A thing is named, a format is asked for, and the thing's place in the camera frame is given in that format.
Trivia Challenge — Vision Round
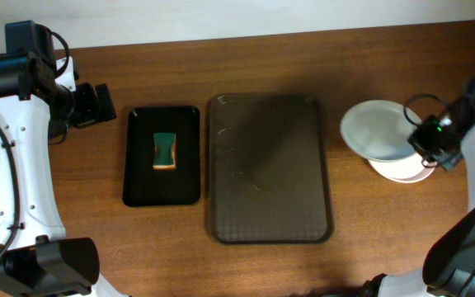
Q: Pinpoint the pinkish white plate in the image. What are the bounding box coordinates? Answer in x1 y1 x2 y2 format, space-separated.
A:
369 153 435 183

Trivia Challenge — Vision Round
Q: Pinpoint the pale green plate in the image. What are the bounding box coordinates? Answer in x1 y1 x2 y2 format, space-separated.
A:
340 100 416 162

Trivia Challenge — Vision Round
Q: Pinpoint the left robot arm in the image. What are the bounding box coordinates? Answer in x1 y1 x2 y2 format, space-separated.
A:
0 21 117 296

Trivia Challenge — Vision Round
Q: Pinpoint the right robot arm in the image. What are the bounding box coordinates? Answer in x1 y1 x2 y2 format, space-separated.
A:
356 78 475 297

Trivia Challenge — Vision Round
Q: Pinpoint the brown serving tray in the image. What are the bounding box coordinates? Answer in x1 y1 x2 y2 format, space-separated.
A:
207 93 334 244

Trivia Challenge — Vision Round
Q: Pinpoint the black water tray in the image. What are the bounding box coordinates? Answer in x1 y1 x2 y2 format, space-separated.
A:
123 106 200 207

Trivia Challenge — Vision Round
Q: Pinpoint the green orange sponge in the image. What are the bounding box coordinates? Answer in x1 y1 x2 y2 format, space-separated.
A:
153 132 176 170

